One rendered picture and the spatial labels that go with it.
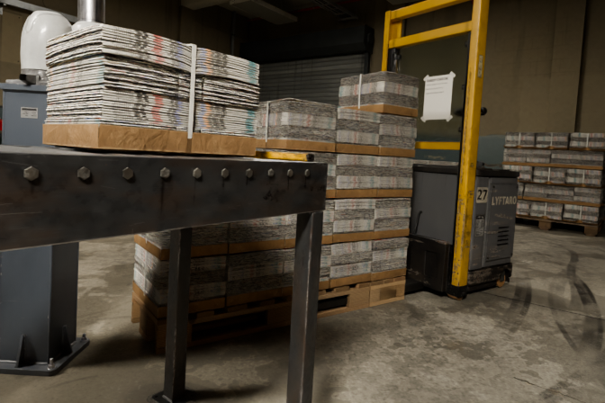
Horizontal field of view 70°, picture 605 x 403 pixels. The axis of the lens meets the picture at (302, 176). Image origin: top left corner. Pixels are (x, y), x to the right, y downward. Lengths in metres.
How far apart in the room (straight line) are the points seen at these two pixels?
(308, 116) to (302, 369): 1.23
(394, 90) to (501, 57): 6.13
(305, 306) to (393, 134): 1.50
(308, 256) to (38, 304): 1.08
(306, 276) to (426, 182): 2.03
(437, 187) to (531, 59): 5.66
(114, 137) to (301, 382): 0.73
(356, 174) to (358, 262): 0.47
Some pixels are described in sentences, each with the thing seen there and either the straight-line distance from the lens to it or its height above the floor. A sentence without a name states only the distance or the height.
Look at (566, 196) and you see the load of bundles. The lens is 6.50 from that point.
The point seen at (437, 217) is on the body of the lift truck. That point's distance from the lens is 2.97.
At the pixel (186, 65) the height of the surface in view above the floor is 0.99.
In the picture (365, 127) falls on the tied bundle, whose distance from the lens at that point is 2.28.
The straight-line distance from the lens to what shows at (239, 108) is 1.02.
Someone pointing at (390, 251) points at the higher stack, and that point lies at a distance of 2.52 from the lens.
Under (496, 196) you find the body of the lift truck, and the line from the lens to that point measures 3.01.
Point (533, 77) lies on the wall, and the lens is 8.33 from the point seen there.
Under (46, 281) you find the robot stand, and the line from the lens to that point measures 1.80.
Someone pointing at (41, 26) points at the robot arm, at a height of 1.21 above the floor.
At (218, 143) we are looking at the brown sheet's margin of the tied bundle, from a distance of 0.98.
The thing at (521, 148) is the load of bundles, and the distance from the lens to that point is 6.60.
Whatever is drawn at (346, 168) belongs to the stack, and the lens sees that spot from 2.20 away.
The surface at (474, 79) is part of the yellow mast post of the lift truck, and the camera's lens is 2.70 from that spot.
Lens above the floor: 0.82
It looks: 3 degrees down
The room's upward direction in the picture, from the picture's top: 3 degrees clockwise
